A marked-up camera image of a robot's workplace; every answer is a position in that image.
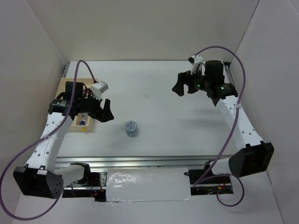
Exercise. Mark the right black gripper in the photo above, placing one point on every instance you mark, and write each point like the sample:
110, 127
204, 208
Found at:
183, 78

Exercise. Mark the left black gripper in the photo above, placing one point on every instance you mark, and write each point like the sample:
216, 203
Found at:
103, 115

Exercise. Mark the blue cap glue bottle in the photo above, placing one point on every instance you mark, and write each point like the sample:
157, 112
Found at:
83, 119

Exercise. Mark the blue white tape roll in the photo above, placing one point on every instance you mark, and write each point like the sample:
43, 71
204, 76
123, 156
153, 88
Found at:
131, 128

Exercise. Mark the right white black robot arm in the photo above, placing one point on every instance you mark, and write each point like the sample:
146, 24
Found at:
253, 153

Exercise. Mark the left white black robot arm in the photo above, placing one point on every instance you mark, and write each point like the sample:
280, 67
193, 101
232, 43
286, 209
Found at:
38, 177

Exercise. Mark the cream compartment organizer tray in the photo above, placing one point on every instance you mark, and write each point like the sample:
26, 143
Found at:
79, 121

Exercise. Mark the white foil cover sheet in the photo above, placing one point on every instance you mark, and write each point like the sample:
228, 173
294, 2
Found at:
147, 185

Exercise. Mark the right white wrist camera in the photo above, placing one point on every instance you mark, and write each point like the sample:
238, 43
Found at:
197, 63

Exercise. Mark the aluminium front rail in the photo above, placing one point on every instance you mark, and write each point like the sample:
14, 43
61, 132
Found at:
135, 162

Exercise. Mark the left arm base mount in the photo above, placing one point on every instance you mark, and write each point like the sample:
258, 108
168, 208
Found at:
92, 185

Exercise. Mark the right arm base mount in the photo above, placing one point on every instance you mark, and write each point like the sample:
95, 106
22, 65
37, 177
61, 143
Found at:
208, 187

